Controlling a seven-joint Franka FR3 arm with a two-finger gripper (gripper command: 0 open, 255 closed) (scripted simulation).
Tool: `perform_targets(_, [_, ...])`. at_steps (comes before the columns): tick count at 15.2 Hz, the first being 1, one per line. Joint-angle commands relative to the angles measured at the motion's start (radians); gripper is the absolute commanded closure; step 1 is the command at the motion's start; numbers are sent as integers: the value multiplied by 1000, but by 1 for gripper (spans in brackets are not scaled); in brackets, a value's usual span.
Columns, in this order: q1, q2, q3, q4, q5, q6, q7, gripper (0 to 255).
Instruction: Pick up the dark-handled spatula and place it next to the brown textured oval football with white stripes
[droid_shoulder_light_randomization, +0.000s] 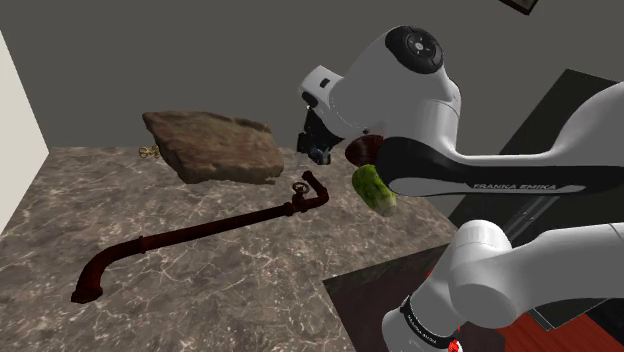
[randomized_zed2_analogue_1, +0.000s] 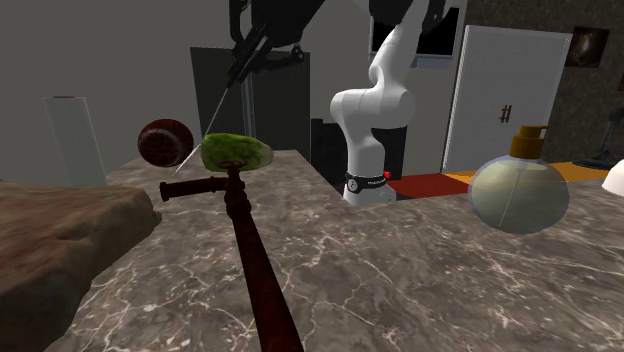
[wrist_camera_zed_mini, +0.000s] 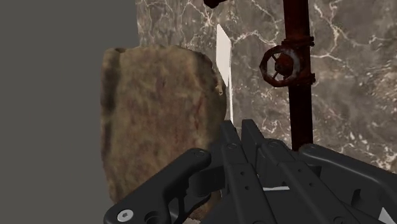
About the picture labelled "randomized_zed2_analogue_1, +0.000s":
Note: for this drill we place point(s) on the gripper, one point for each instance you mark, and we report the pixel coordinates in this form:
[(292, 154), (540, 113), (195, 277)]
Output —
[(273, 19)]

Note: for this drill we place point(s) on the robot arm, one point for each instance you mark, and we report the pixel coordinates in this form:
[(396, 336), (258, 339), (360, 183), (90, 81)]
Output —
[(373, 105)]

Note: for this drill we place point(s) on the dark tall cabinet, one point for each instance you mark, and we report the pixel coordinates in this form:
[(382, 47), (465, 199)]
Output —
[(285, 107)]

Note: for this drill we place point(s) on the thin silver rod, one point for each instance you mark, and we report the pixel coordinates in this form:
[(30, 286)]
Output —
[(214, 114)]

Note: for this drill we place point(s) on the dark red ball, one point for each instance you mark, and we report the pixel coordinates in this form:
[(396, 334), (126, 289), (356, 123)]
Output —
[(164, 142)]

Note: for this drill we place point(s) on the dark window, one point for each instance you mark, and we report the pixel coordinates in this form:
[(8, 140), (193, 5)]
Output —
[(441, 46)]

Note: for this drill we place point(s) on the red and orange rug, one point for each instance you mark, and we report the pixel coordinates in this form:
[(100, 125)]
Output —
[(429, 184)]

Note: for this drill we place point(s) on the white paper towel roll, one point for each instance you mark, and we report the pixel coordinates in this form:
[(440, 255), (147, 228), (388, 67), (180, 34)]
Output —
[(75, 141)]

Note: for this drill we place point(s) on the white door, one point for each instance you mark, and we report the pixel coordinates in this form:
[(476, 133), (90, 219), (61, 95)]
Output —
[(507, 88)]

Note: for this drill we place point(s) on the brown rough bread loaf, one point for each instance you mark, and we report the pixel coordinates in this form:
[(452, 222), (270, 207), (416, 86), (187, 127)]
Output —
[(53, 239)]

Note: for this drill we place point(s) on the round clear soap dispenser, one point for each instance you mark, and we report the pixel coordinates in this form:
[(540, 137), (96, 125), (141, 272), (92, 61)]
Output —
[(519, 195)]

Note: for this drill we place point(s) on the dark floor appliance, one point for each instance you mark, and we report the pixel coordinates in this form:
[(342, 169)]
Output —
[(607, 146)]

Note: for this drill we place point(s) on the white rounded object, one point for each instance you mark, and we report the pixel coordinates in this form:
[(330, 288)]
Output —
[(615, 180)]

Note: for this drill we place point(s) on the dark wall picture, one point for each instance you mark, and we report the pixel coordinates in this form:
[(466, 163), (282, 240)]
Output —
[(587, 46)]

